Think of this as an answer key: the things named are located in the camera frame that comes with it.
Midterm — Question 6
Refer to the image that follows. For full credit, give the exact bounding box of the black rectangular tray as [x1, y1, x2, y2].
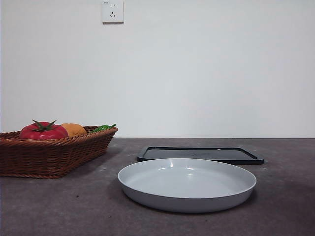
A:
[136, 146, 264, 165]

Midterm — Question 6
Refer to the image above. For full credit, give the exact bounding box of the grey round plate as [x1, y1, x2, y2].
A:
[117, 157, 257, 213]

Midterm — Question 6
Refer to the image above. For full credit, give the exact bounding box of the green pepper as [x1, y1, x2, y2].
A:
[88, 123, 116, 134]

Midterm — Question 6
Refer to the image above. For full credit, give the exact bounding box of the orange-brown potato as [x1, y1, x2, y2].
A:
[61, 123, 87, 137]

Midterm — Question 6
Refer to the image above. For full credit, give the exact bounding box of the brown wicker basket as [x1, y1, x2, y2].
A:
[0, 125, 119, 179]

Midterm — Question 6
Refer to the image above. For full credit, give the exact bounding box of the red tomato with green stem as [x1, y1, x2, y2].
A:
[19, 119, 69, 140]

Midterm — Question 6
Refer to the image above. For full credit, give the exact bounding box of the white wall socket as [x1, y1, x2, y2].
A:
[102, 0, 125, 25]

